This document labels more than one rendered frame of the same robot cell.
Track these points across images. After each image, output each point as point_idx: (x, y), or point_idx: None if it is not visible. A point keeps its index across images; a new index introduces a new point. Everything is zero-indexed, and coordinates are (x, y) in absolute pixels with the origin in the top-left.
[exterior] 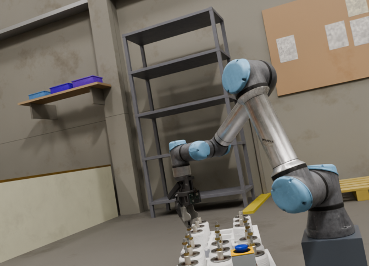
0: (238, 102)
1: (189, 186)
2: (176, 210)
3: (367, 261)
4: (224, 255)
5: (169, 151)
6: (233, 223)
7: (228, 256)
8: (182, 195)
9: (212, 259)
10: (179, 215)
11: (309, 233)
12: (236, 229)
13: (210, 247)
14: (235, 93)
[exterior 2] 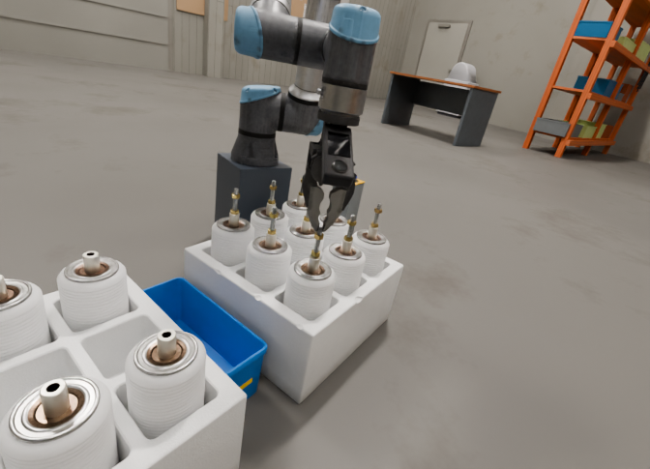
0: None
1: None
2: (352, 195)
3: (20, 256)
4: (323, 219)
5: (377, 41)
6: (20, 311)
7: (323, 216)
8: None
9: (340, 223)
10: (344, 207)
11: (275, 161)
12: (125, 274)
13: (289, 254)
14: None
